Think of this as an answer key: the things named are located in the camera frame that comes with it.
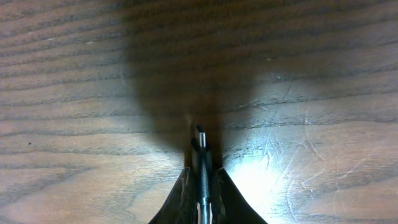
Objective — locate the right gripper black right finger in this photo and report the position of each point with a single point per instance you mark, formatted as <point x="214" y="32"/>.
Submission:
<point x="228" y="204"/>

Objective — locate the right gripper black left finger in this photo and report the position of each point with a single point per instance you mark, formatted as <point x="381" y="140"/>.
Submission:
<point x="180" y="206"/>

